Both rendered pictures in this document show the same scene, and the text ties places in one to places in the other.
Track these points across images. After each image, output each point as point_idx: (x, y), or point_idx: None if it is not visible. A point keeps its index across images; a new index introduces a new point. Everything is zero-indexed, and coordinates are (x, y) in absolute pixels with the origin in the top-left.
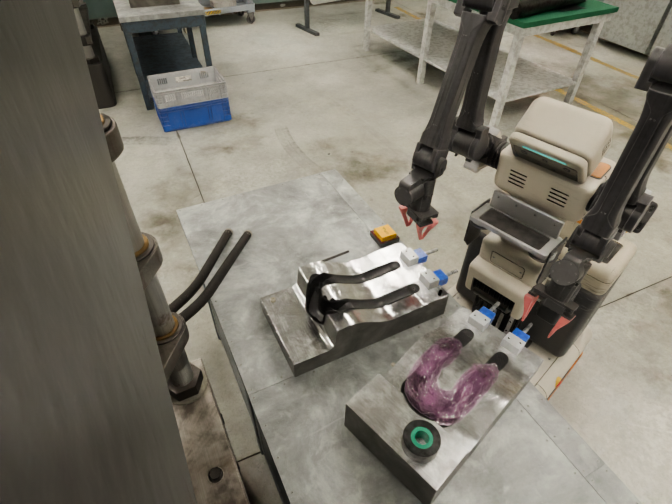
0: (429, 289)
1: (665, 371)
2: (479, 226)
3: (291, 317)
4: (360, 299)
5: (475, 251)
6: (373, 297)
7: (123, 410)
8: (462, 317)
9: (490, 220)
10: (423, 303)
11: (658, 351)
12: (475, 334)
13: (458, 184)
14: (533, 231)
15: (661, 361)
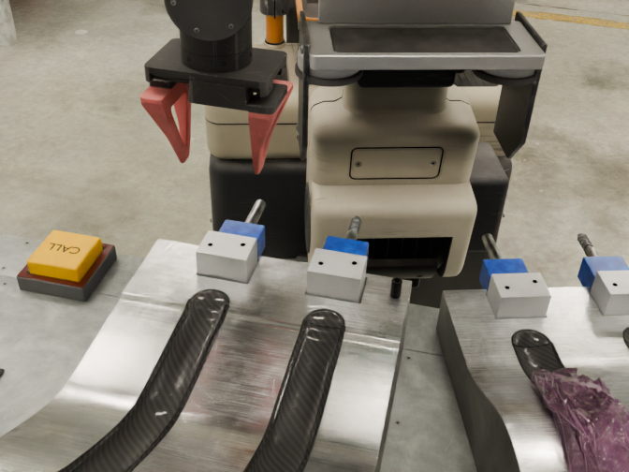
0: (359, 301)
1: (538, 255)
2: (341, 79)
3: None
4: (244, 469)
5: (238, 211)
6: (258, 433)
7: None
8: (476, 316)
9: (362, 47)
10: (392, 344)
11: (507, 235)
12: (545, 331)
13: (27, 157)
14: (458, 29)
15: (522, 245)
